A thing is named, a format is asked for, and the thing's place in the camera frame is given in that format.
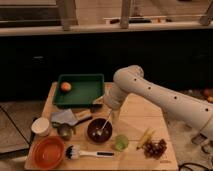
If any purple bowl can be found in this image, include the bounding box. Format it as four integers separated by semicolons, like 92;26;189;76
87;118;113;144

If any metal measuring cup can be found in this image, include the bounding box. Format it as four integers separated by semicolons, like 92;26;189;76
52;117;92;141

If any yellow banana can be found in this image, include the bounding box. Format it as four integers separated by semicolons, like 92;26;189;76
136;129;155;149

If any green plastic tray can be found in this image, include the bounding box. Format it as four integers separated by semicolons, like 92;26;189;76
52;74;105;108

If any grey blue cloth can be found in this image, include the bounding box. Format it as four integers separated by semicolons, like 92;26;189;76
51;109;78;126

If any wooden table board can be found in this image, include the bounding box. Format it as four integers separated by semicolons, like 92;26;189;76
24;81;179;171

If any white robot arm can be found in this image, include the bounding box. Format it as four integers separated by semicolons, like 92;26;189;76
103;65;213;140

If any orange bowl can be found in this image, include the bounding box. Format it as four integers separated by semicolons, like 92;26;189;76
32;136;65;170

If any orange fruit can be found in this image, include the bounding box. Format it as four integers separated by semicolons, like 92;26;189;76
60;82;72;92

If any white dish brush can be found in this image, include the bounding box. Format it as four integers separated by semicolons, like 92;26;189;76
65;145;114;160

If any bunch of dark grapes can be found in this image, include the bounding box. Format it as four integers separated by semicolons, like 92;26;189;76
143;139;167;158

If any white cup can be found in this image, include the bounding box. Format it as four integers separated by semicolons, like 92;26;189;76
31;117;50;136

